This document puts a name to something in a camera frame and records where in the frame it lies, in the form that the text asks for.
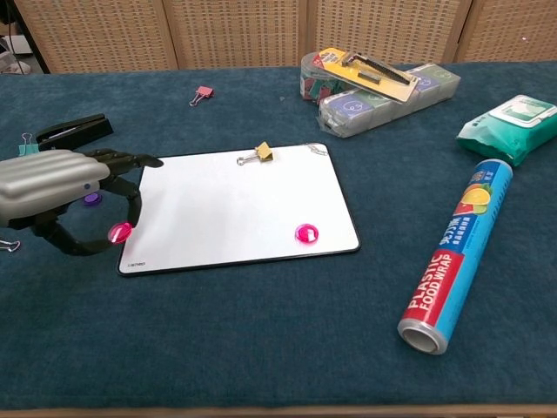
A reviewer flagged pink round magnet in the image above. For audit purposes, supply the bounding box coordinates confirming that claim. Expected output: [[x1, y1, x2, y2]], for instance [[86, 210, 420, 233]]
[[294, 223, 321, 246], [107, 221, 134, 245]]

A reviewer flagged woven wooden folding screen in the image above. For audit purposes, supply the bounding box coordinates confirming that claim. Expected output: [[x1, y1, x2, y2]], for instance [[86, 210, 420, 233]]
[[12, 0, 557, 74]]

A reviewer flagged pink binder clip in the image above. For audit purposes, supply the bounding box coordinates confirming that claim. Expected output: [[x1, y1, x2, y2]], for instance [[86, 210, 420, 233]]
[[188, 85, 217, 107]]

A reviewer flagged blue felt table cover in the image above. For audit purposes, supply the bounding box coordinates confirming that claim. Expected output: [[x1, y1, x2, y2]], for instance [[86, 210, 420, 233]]
[[0, 60, 557, 413]]

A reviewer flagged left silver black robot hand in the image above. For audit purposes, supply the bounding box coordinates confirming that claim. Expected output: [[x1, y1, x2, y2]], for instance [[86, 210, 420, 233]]
[[0, 148, 165, 257]]

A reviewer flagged black stapler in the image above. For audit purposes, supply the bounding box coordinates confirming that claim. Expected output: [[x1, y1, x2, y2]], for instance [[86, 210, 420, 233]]
[[35, 113, 115, 152]]

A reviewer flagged green wet wipes pack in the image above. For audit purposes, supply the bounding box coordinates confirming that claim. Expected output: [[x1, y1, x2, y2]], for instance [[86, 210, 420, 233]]
[[454, 94, 557, 167]]

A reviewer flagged clear box of binder clips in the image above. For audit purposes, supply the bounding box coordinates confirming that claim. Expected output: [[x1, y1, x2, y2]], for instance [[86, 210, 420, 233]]
[[299, 51, 362, 105]]

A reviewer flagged blue plastic food wrap roll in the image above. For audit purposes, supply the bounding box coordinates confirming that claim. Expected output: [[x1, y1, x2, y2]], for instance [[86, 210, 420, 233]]
[[397, 158, 514, 356]]

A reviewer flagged razor in yellow blister pack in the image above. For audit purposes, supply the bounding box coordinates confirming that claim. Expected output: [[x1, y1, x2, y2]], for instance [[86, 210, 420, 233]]
[[313, 46, 421, 104]]

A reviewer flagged wrapped row of tissue packs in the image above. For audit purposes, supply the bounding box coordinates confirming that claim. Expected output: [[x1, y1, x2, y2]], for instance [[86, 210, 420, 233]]
[[316, 64, 462, 139]]

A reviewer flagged green binder clip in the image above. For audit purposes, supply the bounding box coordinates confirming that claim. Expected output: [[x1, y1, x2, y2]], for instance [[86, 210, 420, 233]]
[[17, 132, 41, 156]]

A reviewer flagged white magnetic board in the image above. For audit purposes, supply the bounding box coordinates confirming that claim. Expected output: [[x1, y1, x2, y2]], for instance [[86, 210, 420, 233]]
[[117, 142, 361, 276]]

